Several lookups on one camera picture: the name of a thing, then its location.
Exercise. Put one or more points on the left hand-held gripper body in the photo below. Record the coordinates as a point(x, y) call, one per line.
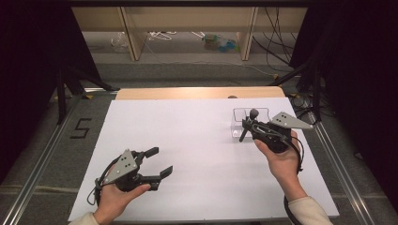
point(125, 172)

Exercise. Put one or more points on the black metal stand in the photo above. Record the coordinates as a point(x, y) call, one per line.
point(316, 93)
point(62, 93)

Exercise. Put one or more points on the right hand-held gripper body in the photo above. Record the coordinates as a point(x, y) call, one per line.
point(275, 136)

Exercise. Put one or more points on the white paper sheet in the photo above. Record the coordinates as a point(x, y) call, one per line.
point(200, 162)

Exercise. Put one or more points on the person's right hand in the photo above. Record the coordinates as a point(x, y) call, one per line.
point(281, 162)

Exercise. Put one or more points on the clear acrylic organizer box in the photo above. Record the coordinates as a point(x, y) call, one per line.
point(237, 129)

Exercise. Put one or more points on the white clothes hangers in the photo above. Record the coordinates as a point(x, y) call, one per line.
point(159, 36)

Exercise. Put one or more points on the aluminium floor rail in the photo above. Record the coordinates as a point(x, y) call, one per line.
point(341, 168)
point(37, 168)

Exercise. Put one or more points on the person's left hand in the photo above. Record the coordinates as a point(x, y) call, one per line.
point(115, 203)

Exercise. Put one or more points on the clear plastic bag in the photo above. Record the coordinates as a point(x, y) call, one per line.
point(119, 42)

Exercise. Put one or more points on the colourful toy pile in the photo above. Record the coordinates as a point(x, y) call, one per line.
point(219, 43)

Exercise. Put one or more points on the black curtain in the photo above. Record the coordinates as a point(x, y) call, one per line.
point(31, 62)
point(359, 78)

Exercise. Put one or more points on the light wooden shelf unit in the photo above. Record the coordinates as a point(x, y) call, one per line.
point(187, 18)

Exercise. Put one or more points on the black makeup brush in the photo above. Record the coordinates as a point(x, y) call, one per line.
point(253, 114)

